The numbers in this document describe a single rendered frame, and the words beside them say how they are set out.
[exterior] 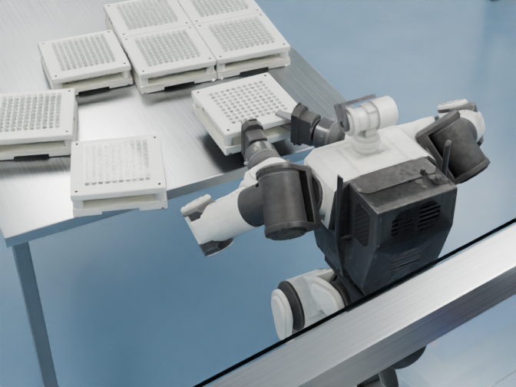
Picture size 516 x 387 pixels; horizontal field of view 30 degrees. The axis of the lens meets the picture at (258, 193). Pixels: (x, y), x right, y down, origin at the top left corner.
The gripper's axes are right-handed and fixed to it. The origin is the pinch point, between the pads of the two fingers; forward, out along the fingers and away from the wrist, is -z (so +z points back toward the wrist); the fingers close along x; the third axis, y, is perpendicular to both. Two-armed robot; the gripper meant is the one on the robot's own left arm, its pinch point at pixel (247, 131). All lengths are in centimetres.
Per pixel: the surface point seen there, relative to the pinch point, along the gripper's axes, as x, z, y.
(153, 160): 3.8, -0.1, -26.2
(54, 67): 5, -57, -44
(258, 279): 99, -42, 16
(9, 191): 11, -8, -65
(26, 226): 11, 8, -62
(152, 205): 9.2, 11.8, -29.7
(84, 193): 3.7, 8.2, -46.3
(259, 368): -68, 136, -40
